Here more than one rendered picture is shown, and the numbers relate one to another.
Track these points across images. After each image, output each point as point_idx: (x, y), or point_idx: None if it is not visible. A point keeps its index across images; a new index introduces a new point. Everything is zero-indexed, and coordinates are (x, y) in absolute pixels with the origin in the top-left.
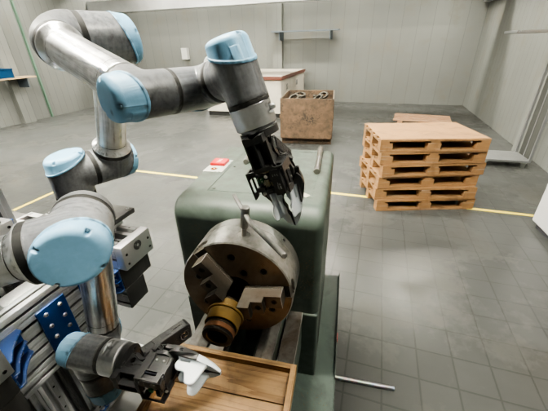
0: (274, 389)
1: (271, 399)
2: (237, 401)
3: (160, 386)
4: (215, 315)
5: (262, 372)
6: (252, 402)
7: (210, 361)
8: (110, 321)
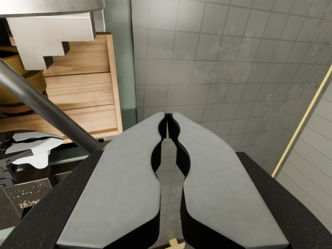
0: (95, 60)
1: (96, 70)
2: (65, 81)
3: (16, 179)
4: (6, 103)
5: (75, 45)
6: (79, 77)
7: (48, 144)
8: None
